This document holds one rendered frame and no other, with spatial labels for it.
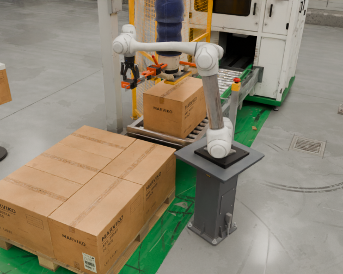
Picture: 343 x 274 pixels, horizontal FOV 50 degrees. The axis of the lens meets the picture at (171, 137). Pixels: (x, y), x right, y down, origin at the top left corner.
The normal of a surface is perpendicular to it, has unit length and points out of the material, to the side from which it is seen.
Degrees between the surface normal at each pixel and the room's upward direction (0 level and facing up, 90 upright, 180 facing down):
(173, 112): 90
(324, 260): 0
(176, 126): 90
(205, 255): 0
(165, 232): 0
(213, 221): 90
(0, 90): 90
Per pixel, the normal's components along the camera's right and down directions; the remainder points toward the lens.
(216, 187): -0.71, 0.33
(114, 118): -0.43, 0.44
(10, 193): 0.02, -0.87
